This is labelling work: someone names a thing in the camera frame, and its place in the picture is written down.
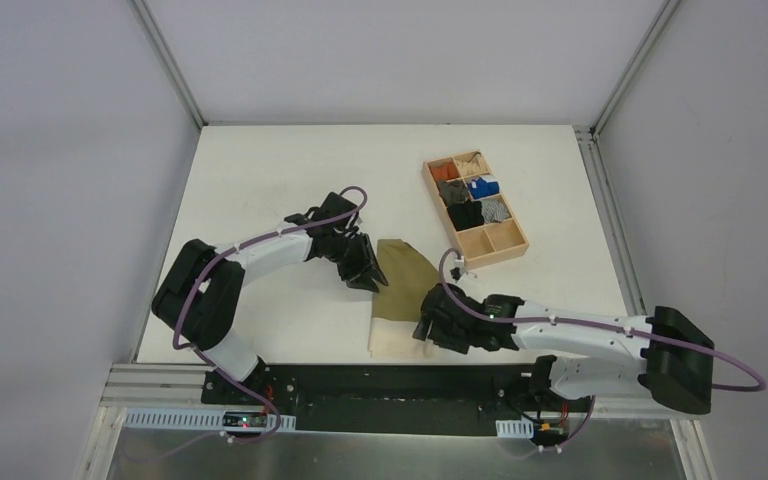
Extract olive and cream underwear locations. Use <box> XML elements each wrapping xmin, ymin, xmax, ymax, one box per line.
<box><xmin>368</xmin><ymin>239</ymin><xmax>438</xmax><ymax>361</ymax></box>

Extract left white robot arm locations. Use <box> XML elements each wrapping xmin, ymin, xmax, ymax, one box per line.
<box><xmin>151</xmin><ymin>192</ymin><xmax>388</xmax><ymax>405</ymax></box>

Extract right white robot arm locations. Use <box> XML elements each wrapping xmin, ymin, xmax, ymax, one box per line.
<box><xmin>412</xmin><ymin>284</ymin><xmax>714</xmax><ymax>415</ymax></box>

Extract black rolled underwear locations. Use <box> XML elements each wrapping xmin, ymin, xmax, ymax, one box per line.
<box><xmin>447</xmin><ymin>201</ymin><xmax>484</xmax><ymax>231</ymax></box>

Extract dark grey rolled underwear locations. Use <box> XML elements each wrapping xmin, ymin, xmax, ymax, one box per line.
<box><xmin>437</xmin><ymin>180</ymin><xmax>471</xmax><ymax>207</ymax></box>

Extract orange rolled underwear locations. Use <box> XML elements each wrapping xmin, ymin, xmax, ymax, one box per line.
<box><xmin>429</xmin><ymin>161</ymin><xmax>461</xmax><ymax>183</ymax></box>

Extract grey striped rolled underwear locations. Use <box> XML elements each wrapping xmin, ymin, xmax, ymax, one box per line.
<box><xmin>480</xmin><ymin>199</ymin><xmax>511</xmax><ymax>224</ymax></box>

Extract blue rolled underwear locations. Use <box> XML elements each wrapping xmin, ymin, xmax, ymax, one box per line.
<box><xmin>466</xmin><ymin>175</ymin><xmax>500</xmax><ymax>200</ymax></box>

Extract beige rolled underwear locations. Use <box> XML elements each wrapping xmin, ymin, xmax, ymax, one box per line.
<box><xmin>453</xmin><ymin>151</ymin><xmax>489</xmax><ymax>177</ymax></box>

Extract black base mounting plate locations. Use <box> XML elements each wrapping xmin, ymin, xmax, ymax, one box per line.
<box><xmin>199</xmin><ymin>362</ymin><xmax>594</xmax><ymax>439</ymax></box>

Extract right white cable duct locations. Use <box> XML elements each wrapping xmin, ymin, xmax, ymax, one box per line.
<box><xmin>495</xmin><ymin>418</ymin><xmax>535</xmax><ymax>440</ymax></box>

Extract white cable duct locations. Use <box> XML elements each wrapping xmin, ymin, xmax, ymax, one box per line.
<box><xmin>495</xmin><ymin>418</ymin><xmax>535</xmax><ymax>440</ymax></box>
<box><xmin>123</xmin><ymin>407</ymin><xmax>297</xmax><ymax>434</ymax></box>

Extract left white cable duct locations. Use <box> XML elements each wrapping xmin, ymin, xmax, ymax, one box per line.
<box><xmin>123</xmin><ymin>407</ymin><xmax>297</xmax><ymax>434</ymax></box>

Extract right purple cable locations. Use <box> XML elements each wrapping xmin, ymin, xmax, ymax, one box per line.
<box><xmin>438</xmin><ymin>248</ymin><xmax>768</xmax><ymax>393</ymax></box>

